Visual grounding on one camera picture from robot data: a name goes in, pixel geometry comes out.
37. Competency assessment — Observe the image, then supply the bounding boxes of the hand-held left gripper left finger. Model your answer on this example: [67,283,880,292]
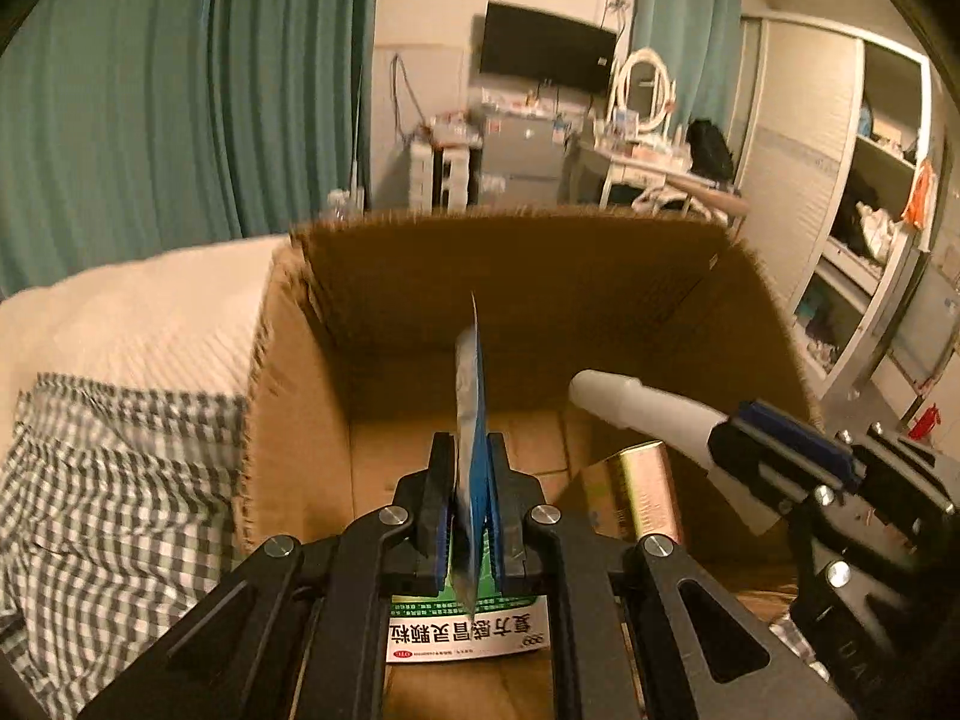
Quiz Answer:
[75,431,458,720]

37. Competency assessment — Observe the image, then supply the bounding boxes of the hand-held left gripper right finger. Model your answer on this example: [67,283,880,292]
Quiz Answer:
[486,431,856,720]

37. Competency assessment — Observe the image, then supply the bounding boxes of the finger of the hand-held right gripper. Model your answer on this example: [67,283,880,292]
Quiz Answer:
[735,399,960,533]
[707,414,852,517]

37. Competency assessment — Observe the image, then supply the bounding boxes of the blue foil packet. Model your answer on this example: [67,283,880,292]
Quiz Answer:
[448,291,497,612]

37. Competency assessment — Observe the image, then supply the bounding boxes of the white handheld device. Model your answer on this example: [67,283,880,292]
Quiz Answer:
[568,369,788,537]

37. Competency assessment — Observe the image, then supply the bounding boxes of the brown cardboard box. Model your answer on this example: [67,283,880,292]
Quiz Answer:
[231,206,824,720]

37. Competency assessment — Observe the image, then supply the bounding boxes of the green and white medicine box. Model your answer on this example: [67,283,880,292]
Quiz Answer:
[384,532,552,665]

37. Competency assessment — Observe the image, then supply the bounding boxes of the wooden chair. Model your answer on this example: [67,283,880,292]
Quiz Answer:
[630,178,751,230]

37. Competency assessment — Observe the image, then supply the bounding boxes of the orange cloth item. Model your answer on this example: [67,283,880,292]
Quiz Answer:
[900,159,938,230]

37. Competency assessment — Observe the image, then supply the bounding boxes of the black bag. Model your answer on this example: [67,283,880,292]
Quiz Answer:
[685,118,734,182]

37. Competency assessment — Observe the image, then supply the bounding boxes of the white wardrobe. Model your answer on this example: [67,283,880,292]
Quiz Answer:
[731,13,960,406]

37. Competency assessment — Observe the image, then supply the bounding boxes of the white dressing table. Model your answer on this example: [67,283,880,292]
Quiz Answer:
[566,136,695,211]

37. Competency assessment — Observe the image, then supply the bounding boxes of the grey checkered cloth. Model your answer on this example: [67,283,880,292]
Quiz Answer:
[0,371,830,720]

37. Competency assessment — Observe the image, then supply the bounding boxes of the white quilt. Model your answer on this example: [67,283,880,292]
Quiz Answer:
[0,234,297,466]

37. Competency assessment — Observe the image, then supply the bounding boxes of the grey small fridge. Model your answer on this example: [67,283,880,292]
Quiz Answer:
[476,111,567,207]

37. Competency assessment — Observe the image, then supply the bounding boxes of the white round vanity mirror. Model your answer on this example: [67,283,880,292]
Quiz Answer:
[611,47,676,137]

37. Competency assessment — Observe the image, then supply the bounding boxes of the narrow teal curtain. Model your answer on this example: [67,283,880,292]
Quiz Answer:
[634,0,743,128]

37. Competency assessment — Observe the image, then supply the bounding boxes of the wide teal curtain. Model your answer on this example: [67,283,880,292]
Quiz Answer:
[0,0,380,301]

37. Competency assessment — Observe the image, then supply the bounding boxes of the wall cable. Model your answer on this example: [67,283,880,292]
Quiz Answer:
[390,52,421,143]

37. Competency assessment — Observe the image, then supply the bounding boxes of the black wall television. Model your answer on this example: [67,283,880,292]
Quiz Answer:
[478,0,620,97]

